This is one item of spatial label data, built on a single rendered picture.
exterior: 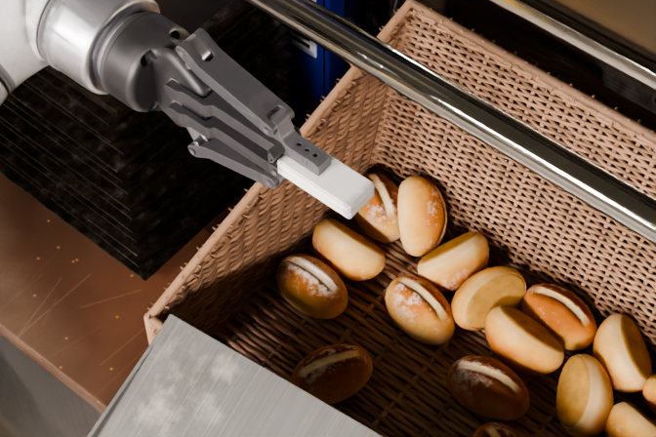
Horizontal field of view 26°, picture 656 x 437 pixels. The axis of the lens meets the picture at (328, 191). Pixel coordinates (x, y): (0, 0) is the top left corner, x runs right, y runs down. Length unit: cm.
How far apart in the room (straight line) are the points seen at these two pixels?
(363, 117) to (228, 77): 68
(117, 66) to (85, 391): 66
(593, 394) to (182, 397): 45
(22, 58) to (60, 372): 62
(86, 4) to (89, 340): 68
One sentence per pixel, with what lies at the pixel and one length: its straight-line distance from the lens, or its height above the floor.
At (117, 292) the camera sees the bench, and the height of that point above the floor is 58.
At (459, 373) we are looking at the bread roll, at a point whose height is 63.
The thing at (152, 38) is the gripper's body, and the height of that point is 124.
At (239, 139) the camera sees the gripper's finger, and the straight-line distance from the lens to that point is 108.
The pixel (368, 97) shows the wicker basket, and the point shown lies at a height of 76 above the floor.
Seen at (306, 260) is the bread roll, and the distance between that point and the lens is 168.
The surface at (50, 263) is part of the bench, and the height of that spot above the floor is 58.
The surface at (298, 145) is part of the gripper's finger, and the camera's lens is 105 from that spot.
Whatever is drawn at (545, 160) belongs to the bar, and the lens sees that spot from 111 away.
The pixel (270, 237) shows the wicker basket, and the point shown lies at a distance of 168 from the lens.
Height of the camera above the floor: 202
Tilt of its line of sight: 52 degrees down
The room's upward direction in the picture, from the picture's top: straight up
